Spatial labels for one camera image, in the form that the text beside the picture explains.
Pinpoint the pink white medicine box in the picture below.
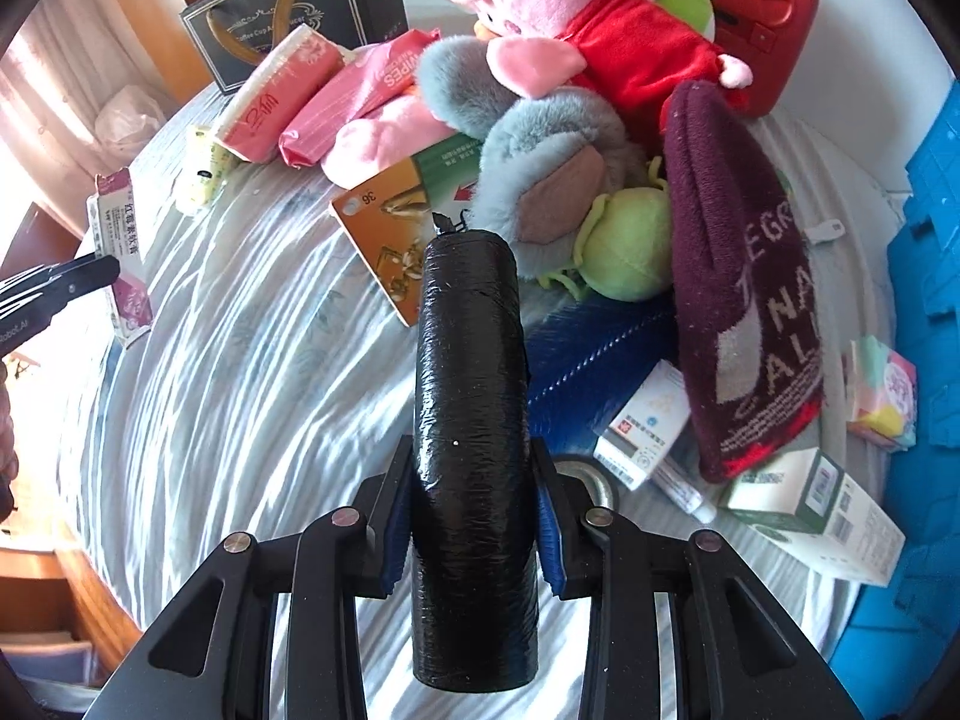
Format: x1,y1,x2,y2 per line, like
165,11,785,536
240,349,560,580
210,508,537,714
86,167,153,348

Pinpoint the black garbage bag roll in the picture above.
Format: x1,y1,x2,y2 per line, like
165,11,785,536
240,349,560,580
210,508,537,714
412,229,539,694

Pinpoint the blue plastic crate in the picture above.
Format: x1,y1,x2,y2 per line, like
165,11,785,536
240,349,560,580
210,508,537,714
828,78,960,720

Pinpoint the white ointment tube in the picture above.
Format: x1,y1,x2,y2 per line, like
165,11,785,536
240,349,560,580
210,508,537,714
651,457,718,525

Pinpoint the green white medicine box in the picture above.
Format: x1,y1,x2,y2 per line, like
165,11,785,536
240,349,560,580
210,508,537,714
722,449,905,587

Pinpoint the yellow candy wrapper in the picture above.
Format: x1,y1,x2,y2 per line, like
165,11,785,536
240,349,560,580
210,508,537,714
174,127,239,216

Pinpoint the white red medicine box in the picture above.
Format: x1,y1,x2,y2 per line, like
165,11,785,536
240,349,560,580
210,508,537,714
594,361,690,491

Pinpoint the maroon knit beanie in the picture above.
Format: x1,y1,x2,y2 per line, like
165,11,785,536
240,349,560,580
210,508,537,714
664,82,823,483

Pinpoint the pastel tissue pack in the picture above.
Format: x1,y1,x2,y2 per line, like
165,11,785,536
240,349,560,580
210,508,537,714
844,335,918,452

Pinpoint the blue feather duster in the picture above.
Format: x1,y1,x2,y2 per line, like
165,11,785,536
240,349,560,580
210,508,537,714
526,289,679,455

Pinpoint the red white tissue pack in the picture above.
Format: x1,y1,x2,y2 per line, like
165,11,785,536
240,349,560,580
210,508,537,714
213,25,343,163

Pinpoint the orange green snack packet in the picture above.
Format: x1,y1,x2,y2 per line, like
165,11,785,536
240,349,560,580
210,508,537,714
332,133,482,327

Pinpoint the pink soft pouch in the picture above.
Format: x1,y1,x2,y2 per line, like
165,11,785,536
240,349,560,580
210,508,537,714
320,94,454,190

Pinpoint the small green plush ball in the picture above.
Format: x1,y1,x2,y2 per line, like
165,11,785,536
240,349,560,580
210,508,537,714
537,156,672,302

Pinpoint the pink wipes pack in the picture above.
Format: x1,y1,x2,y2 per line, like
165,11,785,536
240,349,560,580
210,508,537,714
278,29,441,167

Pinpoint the white plastic clip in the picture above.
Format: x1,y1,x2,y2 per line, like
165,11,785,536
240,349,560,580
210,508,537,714
804,218,846,247

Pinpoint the black gift bag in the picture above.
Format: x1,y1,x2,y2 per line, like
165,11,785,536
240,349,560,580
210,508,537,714
181,0,409,94

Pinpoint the grey mouse plush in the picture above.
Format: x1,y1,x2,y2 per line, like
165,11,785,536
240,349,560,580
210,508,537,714
416,36,647,280

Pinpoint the pink pig plush red shirt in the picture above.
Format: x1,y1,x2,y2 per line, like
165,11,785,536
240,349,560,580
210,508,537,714
451,0,754,153

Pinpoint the red hard-shell case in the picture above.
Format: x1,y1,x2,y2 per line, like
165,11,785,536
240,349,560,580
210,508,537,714
711,0,818,119

